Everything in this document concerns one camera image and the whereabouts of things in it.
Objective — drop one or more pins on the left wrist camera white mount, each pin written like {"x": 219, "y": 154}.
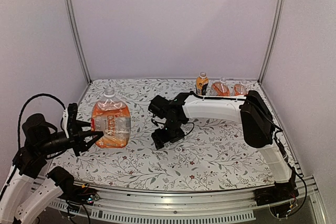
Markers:
{"x": 69, "y": 115}

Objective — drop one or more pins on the aluminium corner post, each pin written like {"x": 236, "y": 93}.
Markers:
{"x": 271, "y": 40}
{"x": 77, "y": 41}

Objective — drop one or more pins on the orange tea bottle front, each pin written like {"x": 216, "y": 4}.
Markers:
{"x": 240, "y": 88}

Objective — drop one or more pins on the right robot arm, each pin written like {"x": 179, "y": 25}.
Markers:
{"x": 259, "y": 131}

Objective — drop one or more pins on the floral tablecloth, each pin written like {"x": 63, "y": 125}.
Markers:
{"x": 212, "y": 156}

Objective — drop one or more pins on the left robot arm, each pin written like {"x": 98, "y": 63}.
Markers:
{"x": 28, "y": 162}

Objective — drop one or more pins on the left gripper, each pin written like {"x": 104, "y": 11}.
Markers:
{"x": 74, "y": 130}

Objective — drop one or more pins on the left aluminium corner post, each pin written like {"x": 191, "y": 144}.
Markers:
{"x": 77, "y": 41}

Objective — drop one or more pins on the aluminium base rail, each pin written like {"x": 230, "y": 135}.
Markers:
{"x": 125, "y": 205}

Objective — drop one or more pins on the milk tea bottle dark label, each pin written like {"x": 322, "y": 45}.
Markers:
{"x": 202, "y": 83}

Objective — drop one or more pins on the right aluminium corner post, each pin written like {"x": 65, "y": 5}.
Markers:
{"x": 271, "y": 40}

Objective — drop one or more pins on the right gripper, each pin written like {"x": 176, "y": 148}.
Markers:
{"x": 159, "y": 140}

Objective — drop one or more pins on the orange tea bottle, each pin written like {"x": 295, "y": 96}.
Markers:
{"x": 220, "y": 88}
{"x": 240, "y": 88}
{"x": 111, "y": 116}

